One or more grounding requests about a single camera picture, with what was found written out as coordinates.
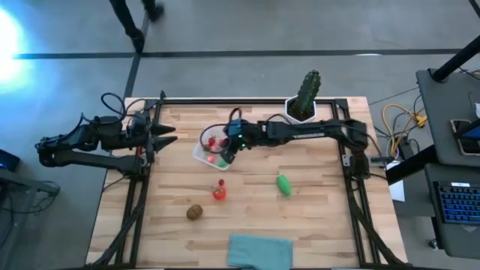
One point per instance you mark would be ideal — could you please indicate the small red toy berry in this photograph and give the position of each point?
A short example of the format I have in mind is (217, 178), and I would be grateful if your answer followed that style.
(221, 182)

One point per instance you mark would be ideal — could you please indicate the red toy tomato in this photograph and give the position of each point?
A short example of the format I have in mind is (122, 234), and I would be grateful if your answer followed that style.
(219, 193)

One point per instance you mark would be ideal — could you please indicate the red toy strawberry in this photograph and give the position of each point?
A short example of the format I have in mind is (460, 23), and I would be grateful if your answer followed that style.
(212, 141)

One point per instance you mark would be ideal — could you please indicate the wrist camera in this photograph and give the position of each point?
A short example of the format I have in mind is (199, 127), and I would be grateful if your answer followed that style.
(235, 128)
(139, 120)

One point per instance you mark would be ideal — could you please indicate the person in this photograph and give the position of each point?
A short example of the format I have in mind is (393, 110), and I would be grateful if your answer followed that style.
(129, 22)

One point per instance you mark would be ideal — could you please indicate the green toy pea pod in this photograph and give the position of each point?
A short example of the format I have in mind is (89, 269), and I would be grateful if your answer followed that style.
(284, 185)

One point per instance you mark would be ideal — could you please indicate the white plant pot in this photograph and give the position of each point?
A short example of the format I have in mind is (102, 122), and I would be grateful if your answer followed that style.
(296, 118)

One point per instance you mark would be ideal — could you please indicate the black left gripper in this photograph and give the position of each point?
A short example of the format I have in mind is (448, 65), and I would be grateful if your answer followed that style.
(150, 144)

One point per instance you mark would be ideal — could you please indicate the white paper sheet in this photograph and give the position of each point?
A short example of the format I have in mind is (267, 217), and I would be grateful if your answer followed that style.
(396, 187)

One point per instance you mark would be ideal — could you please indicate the grey side desk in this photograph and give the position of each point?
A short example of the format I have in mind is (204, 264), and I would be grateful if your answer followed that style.
(442, 101)

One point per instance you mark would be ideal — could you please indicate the green cactus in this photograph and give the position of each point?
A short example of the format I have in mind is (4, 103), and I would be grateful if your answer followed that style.
(307, 93)

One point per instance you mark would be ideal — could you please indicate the blue backlit keyboard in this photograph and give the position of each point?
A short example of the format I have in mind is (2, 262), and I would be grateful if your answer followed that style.
(459, 204)

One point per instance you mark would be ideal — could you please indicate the smartphone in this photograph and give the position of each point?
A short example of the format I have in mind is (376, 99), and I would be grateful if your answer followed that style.
(463, 137)

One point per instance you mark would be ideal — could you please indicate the black aluminium table frame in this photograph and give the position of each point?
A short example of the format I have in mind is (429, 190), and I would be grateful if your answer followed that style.
(247, 101)

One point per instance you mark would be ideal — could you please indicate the clear plastic tupperware container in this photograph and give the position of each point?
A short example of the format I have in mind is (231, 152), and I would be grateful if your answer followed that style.
(204, 153)

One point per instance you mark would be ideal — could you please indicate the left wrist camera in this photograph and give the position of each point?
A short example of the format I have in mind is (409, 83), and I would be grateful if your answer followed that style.
(139, 120)

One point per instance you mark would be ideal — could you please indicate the pink toy raspberry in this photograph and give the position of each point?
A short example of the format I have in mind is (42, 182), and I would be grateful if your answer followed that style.
(210, 159)

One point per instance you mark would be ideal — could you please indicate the dark red toy raspberry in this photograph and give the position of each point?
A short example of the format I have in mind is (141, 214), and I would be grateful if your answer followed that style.
(224, 141)

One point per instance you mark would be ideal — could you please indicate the black pole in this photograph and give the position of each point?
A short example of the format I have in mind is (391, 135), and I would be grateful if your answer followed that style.
(455, 60)

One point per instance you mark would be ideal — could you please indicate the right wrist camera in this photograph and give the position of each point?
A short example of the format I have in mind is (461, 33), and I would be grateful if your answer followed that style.
(235, 128)

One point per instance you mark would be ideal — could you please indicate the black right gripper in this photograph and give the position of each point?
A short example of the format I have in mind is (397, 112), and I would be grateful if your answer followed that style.
(251, 135)

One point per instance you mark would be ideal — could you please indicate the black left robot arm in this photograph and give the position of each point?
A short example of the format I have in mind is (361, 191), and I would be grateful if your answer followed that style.
(86, 159)

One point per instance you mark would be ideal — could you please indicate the teal cloth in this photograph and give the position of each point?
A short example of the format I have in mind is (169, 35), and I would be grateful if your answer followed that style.
(260, 251)

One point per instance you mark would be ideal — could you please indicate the small green toy vegetable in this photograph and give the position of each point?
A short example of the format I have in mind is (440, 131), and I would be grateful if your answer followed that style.
(222, 163)

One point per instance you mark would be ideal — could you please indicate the brown toy potato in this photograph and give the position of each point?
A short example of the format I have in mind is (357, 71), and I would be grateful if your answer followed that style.
(194, 212)

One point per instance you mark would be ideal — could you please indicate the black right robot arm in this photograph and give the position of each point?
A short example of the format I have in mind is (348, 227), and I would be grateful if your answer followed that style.
(307, 131)

